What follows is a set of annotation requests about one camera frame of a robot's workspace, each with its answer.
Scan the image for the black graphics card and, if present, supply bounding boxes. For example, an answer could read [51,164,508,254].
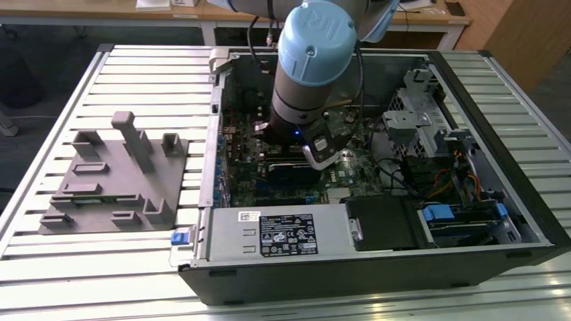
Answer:
[263,163,323,186]

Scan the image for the green motherboard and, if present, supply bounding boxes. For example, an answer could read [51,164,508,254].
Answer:
[220,106,389,208]

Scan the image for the silver chipset heatsink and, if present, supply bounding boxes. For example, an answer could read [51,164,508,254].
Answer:
[327,187,353,203]

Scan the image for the silver drive cage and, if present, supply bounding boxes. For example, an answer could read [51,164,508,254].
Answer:
[381,68,453,160]

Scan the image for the grey power supply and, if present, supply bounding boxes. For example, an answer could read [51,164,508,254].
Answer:
[207,203,356,262]

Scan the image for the black plastic shroud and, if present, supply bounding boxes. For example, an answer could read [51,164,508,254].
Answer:
[345,196,437,252]

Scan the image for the blue latch tab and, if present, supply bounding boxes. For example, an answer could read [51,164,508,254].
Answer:
[171,228,191,247]

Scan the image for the blue disk carrier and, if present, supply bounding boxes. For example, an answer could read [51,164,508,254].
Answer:
[420,201,509,223]

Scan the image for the grey parts rack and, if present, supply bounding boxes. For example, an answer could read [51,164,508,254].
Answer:
[37,110,191,236]

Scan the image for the black PC case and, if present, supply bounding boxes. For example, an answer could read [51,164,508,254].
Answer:
[176,46,571,307]

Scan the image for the white paper box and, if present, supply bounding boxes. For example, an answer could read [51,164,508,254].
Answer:
[135,0,171,13]

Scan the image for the wooden desk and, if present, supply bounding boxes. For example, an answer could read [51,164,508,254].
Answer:
[0,0,473,46]

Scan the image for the black round bin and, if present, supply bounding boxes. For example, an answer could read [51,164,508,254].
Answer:
[0,43,48,110]

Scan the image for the wooden cabinet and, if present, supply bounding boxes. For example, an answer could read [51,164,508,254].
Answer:
[453,0,571,96]

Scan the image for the grey furniture foot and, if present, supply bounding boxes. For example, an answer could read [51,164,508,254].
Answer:
[0,108,20,137]

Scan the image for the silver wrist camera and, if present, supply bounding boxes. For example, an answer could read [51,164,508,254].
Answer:
[301,132,343,172]

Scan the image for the black camera cable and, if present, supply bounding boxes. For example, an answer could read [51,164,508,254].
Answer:
[247,15,281,74]
[355,41,367,116]

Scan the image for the yellow red wire bundle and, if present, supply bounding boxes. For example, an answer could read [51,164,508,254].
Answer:
[425,148,485,203]

